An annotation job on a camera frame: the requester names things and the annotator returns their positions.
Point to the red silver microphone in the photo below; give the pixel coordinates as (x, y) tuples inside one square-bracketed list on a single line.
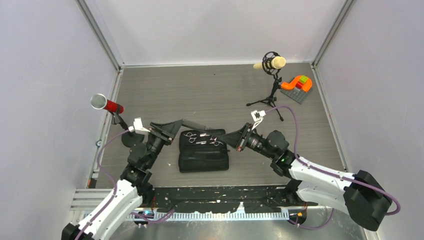
[(100, 102)]

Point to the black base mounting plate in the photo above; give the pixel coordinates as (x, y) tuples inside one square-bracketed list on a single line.
[(220, 199)]

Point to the silver scissors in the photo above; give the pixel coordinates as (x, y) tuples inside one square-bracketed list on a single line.
[(214, 141), (193, 138)]

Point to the black comb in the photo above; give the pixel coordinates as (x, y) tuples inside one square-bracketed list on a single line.
[(194, 125)]

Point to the red lego brick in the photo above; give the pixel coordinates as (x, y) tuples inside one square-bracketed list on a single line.
[(299, 85)]

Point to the grey lego baseplate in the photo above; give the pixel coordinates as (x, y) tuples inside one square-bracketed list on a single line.
[(297, 96)]

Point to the black zip tool case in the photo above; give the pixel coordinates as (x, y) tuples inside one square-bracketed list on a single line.
[(195, 158)]

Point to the beige microphone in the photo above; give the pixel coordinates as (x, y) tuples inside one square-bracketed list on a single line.
[(273, 63)]

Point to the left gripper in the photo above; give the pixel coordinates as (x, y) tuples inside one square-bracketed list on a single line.
[(165, 132)]

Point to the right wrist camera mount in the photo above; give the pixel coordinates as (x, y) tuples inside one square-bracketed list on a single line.
[(258, 117)]

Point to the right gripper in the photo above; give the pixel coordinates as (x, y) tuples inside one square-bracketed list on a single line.
[(237, 139)]

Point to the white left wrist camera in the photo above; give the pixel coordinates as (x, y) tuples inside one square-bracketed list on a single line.
[(138, 127)]

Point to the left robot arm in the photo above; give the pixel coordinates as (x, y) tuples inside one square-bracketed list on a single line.
[(133, 187)]

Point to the orange curved toy piece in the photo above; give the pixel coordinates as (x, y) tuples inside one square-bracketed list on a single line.
[(291, 85)]

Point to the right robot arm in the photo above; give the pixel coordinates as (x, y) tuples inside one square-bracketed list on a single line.
[(358, 195)]

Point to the green lego brick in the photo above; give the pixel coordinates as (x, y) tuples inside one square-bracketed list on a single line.
[(303, 79)]

